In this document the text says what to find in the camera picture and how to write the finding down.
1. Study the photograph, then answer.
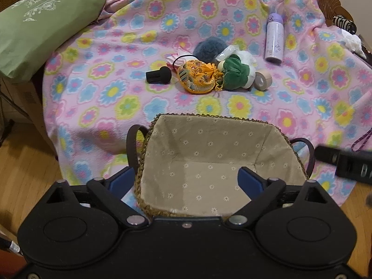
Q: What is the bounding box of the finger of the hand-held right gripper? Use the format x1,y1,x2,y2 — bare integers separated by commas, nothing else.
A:
315,145,342,165

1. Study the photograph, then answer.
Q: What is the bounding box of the beige tape roll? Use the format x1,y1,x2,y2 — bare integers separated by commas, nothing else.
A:
255,70,273,91

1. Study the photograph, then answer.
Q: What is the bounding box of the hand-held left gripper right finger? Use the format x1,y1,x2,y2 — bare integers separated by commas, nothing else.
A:
226,167,327,228

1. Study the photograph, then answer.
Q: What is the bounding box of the white plush toy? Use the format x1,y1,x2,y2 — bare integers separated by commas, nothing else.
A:
237,50,258,66

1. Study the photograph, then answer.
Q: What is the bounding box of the crumpled white tissue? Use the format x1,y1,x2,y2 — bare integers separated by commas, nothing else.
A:
341,30,367,58

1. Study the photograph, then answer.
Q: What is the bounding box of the pink bow hair tie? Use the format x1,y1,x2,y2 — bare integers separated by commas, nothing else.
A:
166,53,196,72

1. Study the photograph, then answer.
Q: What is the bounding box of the zebra striped item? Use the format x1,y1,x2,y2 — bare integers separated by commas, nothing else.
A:
333,15,357,34

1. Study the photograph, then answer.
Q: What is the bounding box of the brown rattan chair back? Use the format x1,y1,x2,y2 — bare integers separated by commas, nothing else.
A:
316,0,354,27

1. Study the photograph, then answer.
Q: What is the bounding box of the green embroidered pillow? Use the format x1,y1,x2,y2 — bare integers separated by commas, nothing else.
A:
0,0,107,83

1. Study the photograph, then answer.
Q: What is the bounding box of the tan cardboard box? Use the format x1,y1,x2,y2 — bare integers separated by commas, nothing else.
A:
0,74,58,152

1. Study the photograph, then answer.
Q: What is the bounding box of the green frog plush toy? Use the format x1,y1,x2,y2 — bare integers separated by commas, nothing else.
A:
222,55,257,91

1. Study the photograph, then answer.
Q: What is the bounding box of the purple white bottle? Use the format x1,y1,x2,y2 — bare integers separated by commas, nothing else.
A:
264,13,285,64

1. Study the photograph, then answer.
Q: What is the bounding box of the purple lanyard cord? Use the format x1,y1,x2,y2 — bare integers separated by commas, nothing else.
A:
351,128,372,152

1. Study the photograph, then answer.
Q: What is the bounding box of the pink flower fleece blanket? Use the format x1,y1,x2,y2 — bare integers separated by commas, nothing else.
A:
42,0,372,210

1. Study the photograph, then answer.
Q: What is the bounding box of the woven basket with fabric lining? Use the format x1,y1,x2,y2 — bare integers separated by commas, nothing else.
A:
126,113,316,217

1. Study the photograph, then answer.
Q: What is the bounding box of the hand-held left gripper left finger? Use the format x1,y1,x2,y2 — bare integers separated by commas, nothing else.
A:
43,167,148,228

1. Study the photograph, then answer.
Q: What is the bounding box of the flat printed carton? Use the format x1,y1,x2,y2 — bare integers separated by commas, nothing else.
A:
0,225,23,256

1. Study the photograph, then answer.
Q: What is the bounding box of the orange drawstring pouch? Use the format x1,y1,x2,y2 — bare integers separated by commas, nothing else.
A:
177,60,217,95

